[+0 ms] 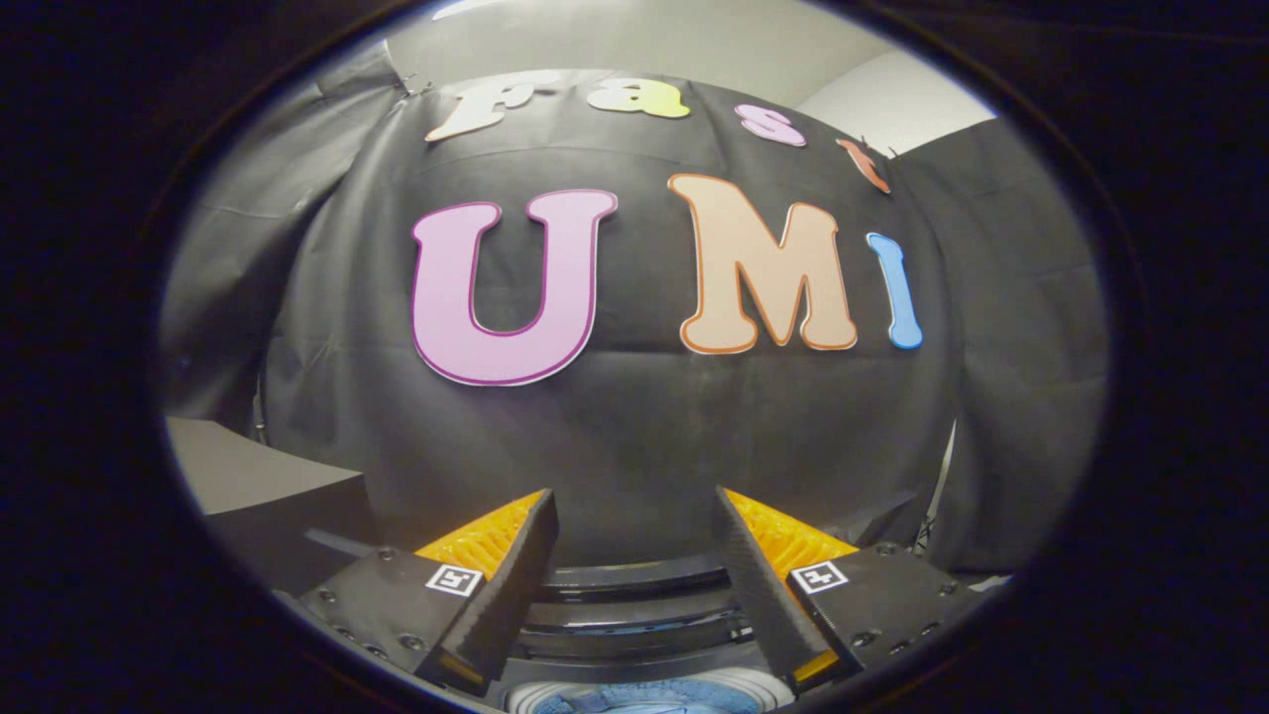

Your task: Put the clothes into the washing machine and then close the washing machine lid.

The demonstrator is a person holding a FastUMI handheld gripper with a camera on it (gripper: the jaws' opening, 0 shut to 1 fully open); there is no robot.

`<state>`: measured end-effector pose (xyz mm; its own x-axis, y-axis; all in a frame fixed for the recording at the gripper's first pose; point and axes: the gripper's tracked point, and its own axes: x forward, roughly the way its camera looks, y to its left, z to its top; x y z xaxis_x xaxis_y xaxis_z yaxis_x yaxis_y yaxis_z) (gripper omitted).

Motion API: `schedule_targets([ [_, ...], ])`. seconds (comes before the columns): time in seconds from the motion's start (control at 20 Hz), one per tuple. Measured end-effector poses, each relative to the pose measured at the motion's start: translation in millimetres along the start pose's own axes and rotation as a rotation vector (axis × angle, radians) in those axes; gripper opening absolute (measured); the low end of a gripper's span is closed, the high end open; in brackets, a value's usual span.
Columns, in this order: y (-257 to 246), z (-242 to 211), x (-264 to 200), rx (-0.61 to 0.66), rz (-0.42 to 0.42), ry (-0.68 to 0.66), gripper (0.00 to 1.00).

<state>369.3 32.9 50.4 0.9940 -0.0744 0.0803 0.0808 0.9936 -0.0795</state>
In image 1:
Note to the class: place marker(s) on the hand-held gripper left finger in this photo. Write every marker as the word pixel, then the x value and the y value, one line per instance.
pixel 501 595

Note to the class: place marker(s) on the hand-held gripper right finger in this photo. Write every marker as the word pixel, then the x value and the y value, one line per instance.
pixel 758 595

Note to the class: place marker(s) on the light blue buttoned garment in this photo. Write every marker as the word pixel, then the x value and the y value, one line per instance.
pixel 644 706

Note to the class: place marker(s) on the black backdrop cloth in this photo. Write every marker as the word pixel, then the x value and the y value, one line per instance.
pixel 644 446

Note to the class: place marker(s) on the thin black stand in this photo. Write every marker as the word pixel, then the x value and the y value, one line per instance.
pixel 937 496

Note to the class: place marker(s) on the grey and beige cabinet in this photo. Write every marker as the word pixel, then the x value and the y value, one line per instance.
pixel 248 486

